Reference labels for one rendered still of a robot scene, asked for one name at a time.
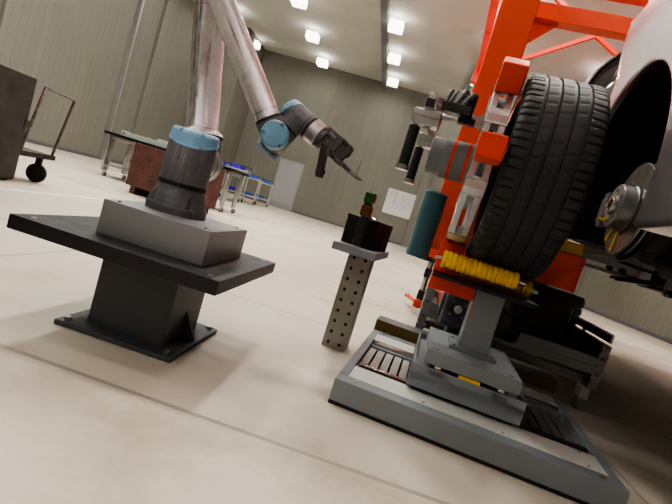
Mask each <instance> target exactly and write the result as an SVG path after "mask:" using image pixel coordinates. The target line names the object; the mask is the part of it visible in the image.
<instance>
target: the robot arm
mask: <svg viewBox="0 0 672 504"><path fill-rule="evenodd" d="M193 1H194V8H193V24H192V39H191V54H190V69H189V84H188V100H187V115H186V126H185V127H183V126H179V125H174V126H173V127H172V130H171V133H170V134H169V140H168V144H167V148H166V151H165V155H164V159H163V163H162V167H161V171H160V174H159V178H158V182H157V184H156V186H155V187H154V188H153V190H152V191H151V192H150V194H149V195H148V197H147V198H146V201H145V206H147V207H149V208H152V209H155V210H157V211H160V212H164V213H167V214H171V215H174V216H178V217H182V218H187V219H192V220H198V221H205V219H206V216H207V211H206V201H205V195H206V191H207V188H208V184H209V182H211V181H213V180H215V179H216V178H217V177H218V176H219V175H220V174H221V172H222V170H223V165H224V161H223V156H222V149H223V136H222V135H221V134H220V132H219V131H218V126H219V113H220V99H221V86H222V72H223V58H224V45H225V47H226V49H227V52H228V54H229V57H230V59H231V62H232V64H233V67H234V69H235V72H236V74H237V77H238V79H239V82H240V84H241V87H242V89H243V92H244V94H245V97H246V99H247V102H248V104H249V107H250V109H251V112H252V114H253V117H254V119H255V124H256V126H257V129H258V131H259V134H260V137H261V138H260V139H259V141H258V142H257V144H258V146H259V147H260V148H261V149H262V150H263V151H264V152H265V153H266V154H267V155H268V156H270V157H271V158H272V159H274V160H275V159H277V158H278V157H279V156H280V155H281V154H282V152H283V151H284V150H285V149H286V148H287V147H288V146H289V145H290V144H291V143H292V142H293V141H294V140H295V138H296V137H297V136H298V135H300V136H301V137H302V138H303V139H304V140H305V141H306V142H307V143H308V144H310V145H311V146H316V147H317V148H319V147H320V146H321V147H320V152H319V157H318V162H317V167H316V170H315V176H316V177H318V178H323V177H324V174H325V166H326V161H327V157H330V158H331V159H332V160H333V161H334V162H335V163H336V164H337V165H338V166H339V165H340V166H341V167H342V168H343V169H344V170H345V171H347V172H348V173H349V174H350V175H351V176H352V177H353V178H354V179H355V180H359V181H361V180H362V179H361V178H360V177H359V176H358V175H357V174H358V172H359V170H360V168H361V166H362V163H361V161H360V160H358V159H357V160H355V161H350V160H349V159H347V158H349V157H350V155H351V153H352V152H353V151H354V149H353V147H352V146H351V145H350V144H349V143H348V142H347V140H346V139H344V138H343V137H341V136H340V135H339V134H338V133H337V132H335V131H334V130H333V129H332V128H331V127H329V128H328V127H327V126H326V125H325V124H324V123H323V122H322V121H321V120H320V119H318V118H317V117H316V116H315V115H314V114H313V113H312V112H311V111H310V110H308V109H307V108H306V107H305V105H304V104H302V103H301V102H299V101H298V100H295V99H294V100H291V101H289V102H287V103H286V104H285V105H284V106H283V108H282V109H281V110H280V111H279V110H278V107H277V105H276V102H275V100H274V97H273V94H272V92H271V89H270V87H269V84H268V82H267V79H266V76H265V74H264V71H263V69H262V66H261V63H260V61H259V58H258V56H257V53H256V51H255V48H254V45H253V43H252V40H251V38H250V35H249V32H248V30H247V27H246V25H245V22H244V20H243V17H242V14H241V12H240V9H239V7H238V4H237V1H236V0H193ZM326 140H328V141H327V142H326ZM346 164H347V165H348V166H349V167H348V166H347V165H346Z"/></svg>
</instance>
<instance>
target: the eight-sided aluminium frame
mask: <svg viewBox="0 0 672 504"><path fill-rule="evenodd" d="M495 87H496V85H495ZM495 87H494V91H493V92H494V93H493V96H492V100H491V103H490V106H489V107H488V110H487V113H486V116H485V119H484V122H483V125H482V131H483V130H484V131H489V130H493V131H497V132H496V134H500V135H503V133H504V132H505V129H506V127H507V124H508V121H509V118H510V114H511V111H510V110H511V106H512V102H513V98H514V95H511V94H506V93H502V92H497V91H495ZM499 95H502V96H505V100H504V101H505V104H504V108H503V109H500V108H496V106H497V102H498V99H499ZM477 164H478V162H477V161H474V160H473V159H472V162H471V165H470V168H469V171H468V173H467V174H466V177H465V180H464V183H463V186H462V189H461V192H460V193H459V196H458V199H457V202H456V206H455V207H456V208H455V211H454V214H453V217H452V221H451V223H450V226H449V228H448V231H447V234H446V237H445V239H446V238H447V239H450V240H454V241H457V242H460V243H464V244H465V242H466V240H467V238H468V234H469V231H470V227H471V224H472V222H473V219H474V217H475V214H476V211H477V209H478V206H479V204H480V201H481V199H483V196H484V193H485V190H486V187H487V185H488V181H489V179H488V178H489V175H490V172H491V169H492V166H493V165H489V164H486V165H485V168H484V172H483V175H482V177H479V176H475V175H474V174H475V171H476V168H477ZM462 209H464V210H466V212H465V215H464V218H463V222H462V225H461V226H459V225H457V223H458V220H459V217H460V215H461V212H462Z"/></svg>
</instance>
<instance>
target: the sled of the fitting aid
mask: <svg viewBox="0 0 672 504"><path fill-rule="evenodd" d="M426 341H427V334H424V333H421V332H420V334H419V337H418V340H417V343H416V346H415V349H414V353H413V357H412V361H411V365H410V369H409V373H408V377H407V381H406V384H408V385H411V386H414V387H416V388H419V389H422V390H424V391H427V392H430V393H432V394H435V395H437V396H440V397H443V398H445V399H448V400H451V401H453V402H456V403H459V404H461V405H464V406H467V407H469V408H472V409H474V410H477V411H480V412H482V413H485V414H488V415H490V416H493V417H496V418H498V419H501V420H503V421H506V422H509V423H511V424H514V425H517V426H520V423H521V420H522V417H523V414H524V412H525V409H526V406H527V402H526V401H525V399H524V397H523V395H522V393H521V391H520V394H519V395H518V396H517V395H514V394H511V393H509V392H506V391H503V390H500V389H498V388H495V387H492V386H489V385H487V384H484V383H481V382H478V381H476V380H473V379H470V378H467V377H465V376H462V375H459V374H457V373H454V372H451V371H448V370H446V369H443V368H440V367H437V366H435V365H432V364H429V363H426V362H424V355H425V348H426Z"/></svg>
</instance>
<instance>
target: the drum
mask: <svg viewBox="0 0 672 504"><path fill-rule="evenodd" d="M476 147H477V145H474V144H471V143H466V142H463V141H459V140H455V139H451V138H449V139H448V140H447V139H443V138H439V137H435V138H434V140H433V141H432V145H431V148H430V150H429V152H428V153H429V154H428V158H427V161H426V163H425V172H427V173H431V174H435V175H437V177H439V178H443V179H446V180H450V181H454V182H457V183H461V184H463V183H464V180H465V177H466V174H467V173H468V171H469V168H470V165H471V162H472V159H473V153H474V150H475V149H476ZM485 165H486V164H485V163H481V162H478V164H477V168H476V171H475V174H474V175H475V176H479V177H482V175H483V172H484V168H485Z"/></svg>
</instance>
